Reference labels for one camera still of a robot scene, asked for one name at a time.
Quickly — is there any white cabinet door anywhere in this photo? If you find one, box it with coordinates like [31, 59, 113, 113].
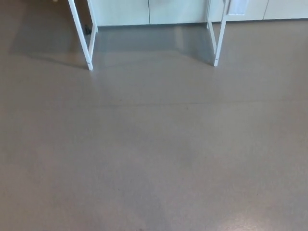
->
[264, 0, 308, 20]
[149, 0, 267, 25]

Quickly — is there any white cabinet door 2D03 print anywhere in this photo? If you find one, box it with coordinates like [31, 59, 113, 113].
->
[90, 0, 150, 27]

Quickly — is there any white hanging cloth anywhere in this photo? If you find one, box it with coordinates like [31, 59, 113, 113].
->
[226, 0, 249, 16]

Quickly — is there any white desk leg frame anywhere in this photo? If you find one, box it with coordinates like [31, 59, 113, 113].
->
[206, 0, 232, 67]
[68, 0, 99, 71]

